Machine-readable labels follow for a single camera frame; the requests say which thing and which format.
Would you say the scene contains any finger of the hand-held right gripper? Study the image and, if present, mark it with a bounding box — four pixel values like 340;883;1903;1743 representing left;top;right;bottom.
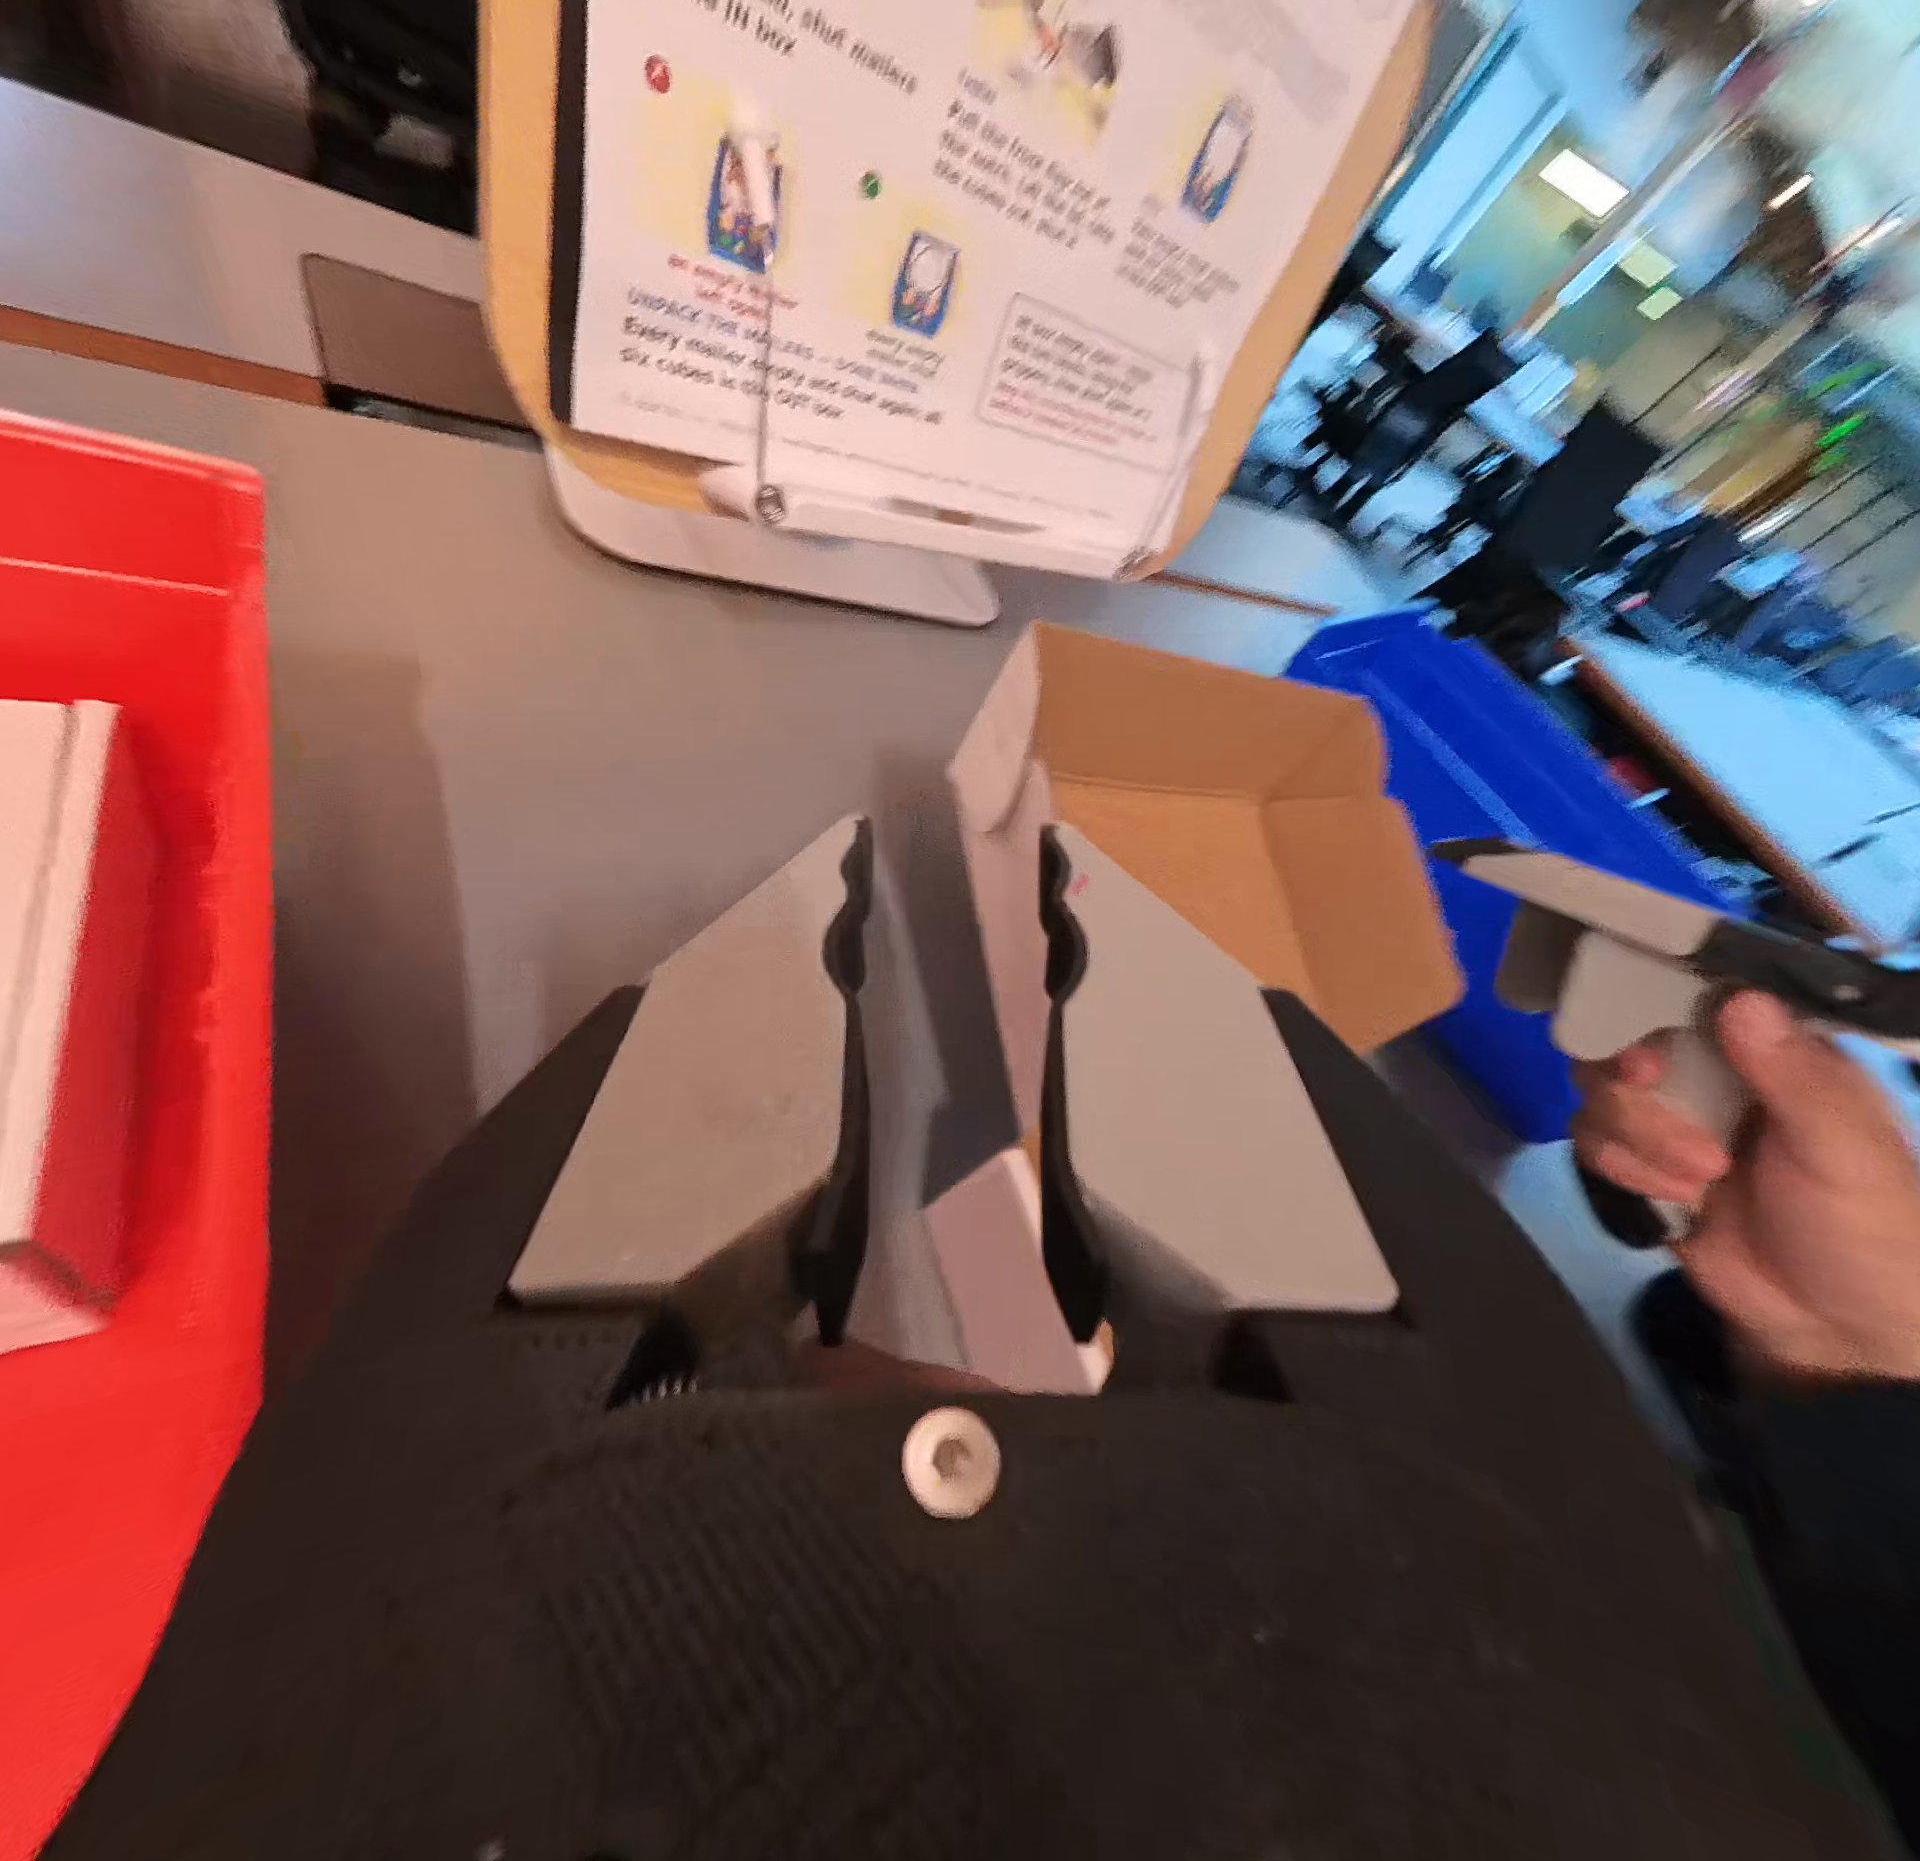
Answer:
1496;907;1719;1066
1432;840;1734;963

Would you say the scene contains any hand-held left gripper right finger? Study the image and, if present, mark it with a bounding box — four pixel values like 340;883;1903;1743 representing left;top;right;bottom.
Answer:
1037;824;1403;1349

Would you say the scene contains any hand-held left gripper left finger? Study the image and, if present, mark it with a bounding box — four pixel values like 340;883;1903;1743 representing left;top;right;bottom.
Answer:
508;817;876;1349

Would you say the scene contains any blue plastic bin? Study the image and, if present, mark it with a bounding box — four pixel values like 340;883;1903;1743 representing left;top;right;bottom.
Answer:
1286;609;1750;1143

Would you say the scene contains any white cardboard box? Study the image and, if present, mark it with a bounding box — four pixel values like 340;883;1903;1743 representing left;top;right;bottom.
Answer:
0;697;125;1353
944;623;1468;1399

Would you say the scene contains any red plastic bin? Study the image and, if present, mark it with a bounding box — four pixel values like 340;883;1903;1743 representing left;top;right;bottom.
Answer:
0;408;279;1861

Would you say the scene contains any person's right forearm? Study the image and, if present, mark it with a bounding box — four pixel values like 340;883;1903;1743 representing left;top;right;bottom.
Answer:
1642;1275;1920;1834

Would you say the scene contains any person's right hand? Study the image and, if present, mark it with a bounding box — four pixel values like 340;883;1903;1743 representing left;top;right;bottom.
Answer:
1566;992;1920;1386

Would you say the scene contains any wooden-edged table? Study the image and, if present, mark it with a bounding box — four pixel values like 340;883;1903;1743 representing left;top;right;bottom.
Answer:
1561;631;1920;948

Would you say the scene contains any row of black chairs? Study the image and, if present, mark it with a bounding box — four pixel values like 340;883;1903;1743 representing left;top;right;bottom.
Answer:
1304;317;1920;707

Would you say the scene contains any instruction sheet on stand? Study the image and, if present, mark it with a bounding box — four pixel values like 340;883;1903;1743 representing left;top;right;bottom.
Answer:
480;0;1445;583

